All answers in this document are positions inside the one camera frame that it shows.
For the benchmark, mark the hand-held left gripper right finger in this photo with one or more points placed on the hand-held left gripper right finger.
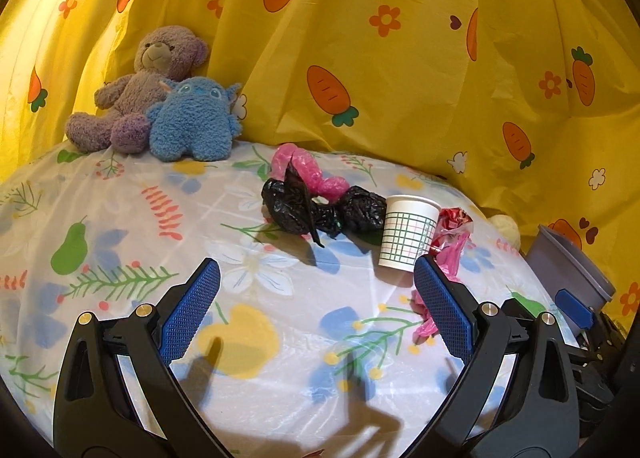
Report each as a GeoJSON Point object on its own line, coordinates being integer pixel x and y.
{"type": "Point", "coordinates": [442, 308]}

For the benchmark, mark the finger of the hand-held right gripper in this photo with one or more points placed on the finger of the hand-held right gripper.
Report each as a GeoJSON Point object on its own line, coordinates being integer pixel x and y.
{"type": "Point", "coordinates": [575, 307]}

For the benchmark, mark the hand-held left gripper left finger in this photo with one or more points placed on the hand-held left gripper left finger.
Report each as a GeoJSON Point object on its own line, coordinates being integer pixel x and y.
{"type": "Point", "coordinates": [192, 313]}

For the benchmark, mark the large pink plastic bag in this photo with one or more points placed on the large pink plastic bag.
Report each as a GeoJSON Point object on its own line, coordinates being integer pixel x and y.
{"type": "Point", "coordinates": [425, 325]}

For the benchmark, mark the grey plastic bin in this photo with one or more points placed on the grey plastic bin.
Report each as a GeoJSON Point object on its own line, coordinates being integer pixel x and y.
{"type": "Point", "coordinates": [555, 263]}

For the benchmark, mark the white grid paper cup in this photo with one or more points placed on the white grid paper cup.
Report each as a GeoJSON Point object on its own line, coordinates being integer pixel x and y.
{"type": "Point", "coordinates": [405, 233]}

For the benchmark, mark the red clear plastic wrapper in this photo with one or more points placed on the red clear plastic wrapper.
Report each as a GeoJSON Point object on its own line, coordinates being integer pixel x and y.
{"type": "Point", "coordinates": [452, 220]}

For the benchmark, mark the black plastic bag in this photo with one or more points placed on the black plastic bag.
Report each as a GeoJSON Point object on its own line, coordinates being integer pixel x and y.
{"type": "Point", "coordinates": [290, 203]}

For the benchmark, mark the small pink plastic bag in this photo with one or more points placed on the small pink plastic bag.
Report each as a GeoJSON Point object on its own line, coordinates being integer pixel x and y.
{"type": "Point", "coordinates": [305, 163]}

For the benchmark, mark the floral plastic table cover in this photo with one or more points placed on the floral plastic table cover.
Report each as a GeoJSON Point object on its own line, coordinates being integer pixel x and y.
{"type": "Point", "coordinates": [300, 288]}

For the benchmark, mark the blue plush monster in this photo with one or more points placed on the blue plush monster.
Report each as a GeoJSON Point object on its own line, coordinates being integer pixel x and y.
{"type": "Point", "coordinates": [187, 123]}

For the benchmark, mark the yellow carrot print curtain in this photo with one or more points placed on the yellow carrot print curtain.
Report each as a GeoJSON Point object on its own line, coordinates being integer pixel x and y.
{"type": "Point", "coordinates": [400, 88]}

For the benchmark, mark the brown teddy bear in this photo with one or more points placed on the brown teddy bear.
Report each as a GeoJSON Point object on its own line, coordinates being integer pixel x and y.
{"type": "Point", "coordinates": [150, 88]}

